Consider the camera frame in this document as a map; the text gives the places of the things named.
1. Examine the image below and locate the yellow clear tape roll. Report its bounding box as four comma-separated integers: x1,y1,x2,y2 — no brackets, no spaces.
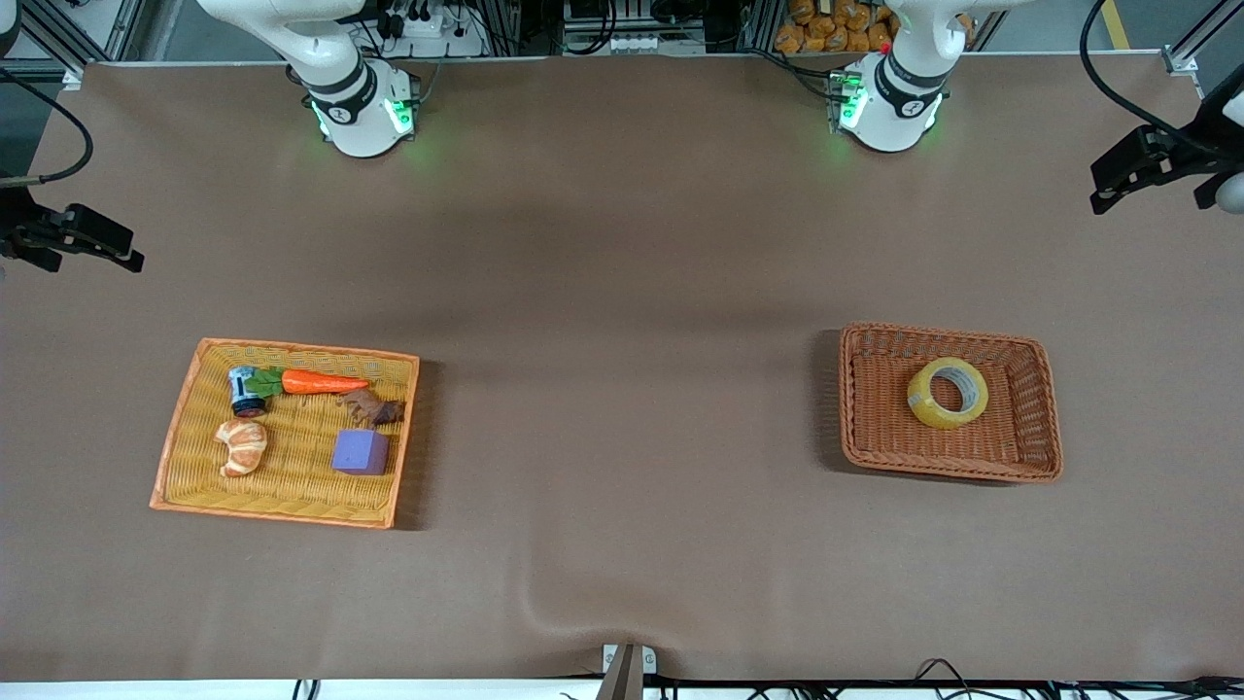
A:
906,355,991,432

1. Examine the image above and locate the small blue labelled can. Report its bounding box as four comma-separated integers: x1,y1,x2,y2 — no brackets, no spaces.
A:
227,365,269,420

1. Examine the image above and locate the toy croissant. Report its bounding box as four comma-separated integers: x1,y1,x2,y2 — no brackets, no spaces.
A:
214,418,269,479

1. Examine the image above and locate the orange toy carrot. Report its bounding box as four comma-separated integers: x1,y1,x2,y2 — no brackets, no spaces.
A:
245,366,372,399

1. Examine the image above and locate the yellow wicker basket orange rim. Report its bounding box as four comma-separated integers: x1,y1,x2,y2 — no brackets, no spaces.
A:
149,337,422,531

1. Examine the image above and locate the brown toy lion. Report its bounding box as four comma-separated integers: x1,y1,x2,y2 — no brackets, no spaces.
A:
336,387,407,431

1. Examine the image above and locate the purple foam cube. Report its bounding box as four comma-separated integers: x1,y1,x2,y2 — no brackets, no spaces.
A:
330,429,390,479

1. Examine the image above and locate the brown wicker basket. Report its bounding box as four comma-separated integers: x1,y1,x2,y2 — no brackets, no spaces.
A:
838,322,1065,485

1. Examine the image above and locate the bag of orange buns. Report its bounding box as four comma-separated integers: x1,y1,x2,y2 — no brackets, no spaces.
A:
774,0,898,55

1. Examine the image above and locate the white power strip with plugs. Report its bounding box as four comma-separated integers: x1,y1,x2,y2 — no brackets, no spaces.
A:
374,0,489,58

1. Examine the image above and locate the aluminium frame profile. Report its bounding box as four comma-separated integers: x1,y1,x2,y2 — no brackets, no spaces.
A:
0,0,149,90
1160,0,1244,98

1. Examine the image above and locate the metal table clamp bracket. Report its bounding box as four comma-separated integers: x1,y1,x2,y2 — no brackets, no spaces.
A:
600,643,659,700

